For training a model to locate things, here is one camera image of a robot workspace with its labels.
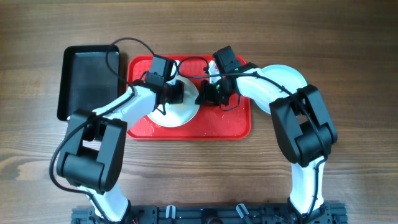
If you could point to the light blue plate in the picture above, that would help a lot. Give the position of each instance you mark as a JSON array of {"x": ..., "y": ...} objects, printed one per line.
[{"x": 283, "y": 75}]

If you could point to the black plastic tray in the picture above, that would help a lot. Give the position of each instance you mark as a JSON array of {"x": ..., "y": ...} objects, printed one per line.
[{"x": 87, "y": 81}]

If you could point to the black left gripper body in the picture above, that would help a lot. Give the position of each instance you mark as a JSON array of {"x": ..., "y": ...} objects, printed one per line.
[{"x": 175, "y": 93}]

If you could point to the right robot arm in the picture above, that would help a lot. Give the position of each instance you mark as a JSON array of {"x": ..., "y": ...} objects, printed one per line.
[{"x": 303, "y": 128}]

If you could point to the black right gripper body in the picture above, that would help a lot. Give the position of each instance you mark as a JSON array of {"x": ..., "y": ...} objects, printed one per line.
[{"x": 216, "y": 94}]

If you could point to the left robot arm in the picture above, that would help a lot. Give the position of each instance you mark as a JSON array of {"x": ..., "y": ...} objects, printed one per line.
[{"x": 89, "y": 159}]

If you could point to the white plate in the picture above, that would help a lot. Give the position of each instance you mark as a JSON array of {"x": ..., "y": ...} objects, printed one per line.
[{"x": 175, "y": 115}]

